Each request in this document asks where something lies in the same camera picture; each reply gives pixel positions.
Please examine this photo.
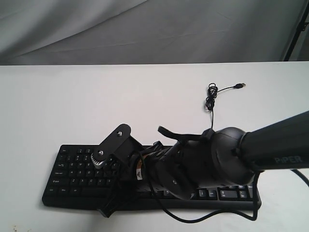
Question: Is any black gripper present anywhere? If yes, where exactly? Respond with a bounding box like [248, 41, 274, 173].
[98, 141, 200, 218]

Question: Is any black Acer keyboard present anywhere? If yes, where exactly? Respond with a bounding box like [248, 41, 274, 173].
[42, 145, 253, 211]

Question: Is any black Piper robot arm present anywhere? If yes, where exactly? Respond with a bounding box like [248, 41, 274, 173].
[91, 112, 309, 220]

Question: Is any grey backdrop cloth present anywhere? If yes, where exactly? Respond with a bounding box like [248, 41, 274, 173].
[0, 0, 308, 65]

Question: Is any black tripod stand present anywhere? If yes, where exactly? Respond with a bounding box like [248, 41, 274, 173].
[283, 0, 309, 61]

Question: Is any black USB cable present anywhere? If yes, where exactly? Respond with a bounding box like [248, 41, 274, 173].
[205, 82, 247, 130]

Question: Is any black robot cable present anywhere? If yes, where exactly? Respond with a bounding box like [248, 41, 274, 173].
[144, 145, 309, 223]

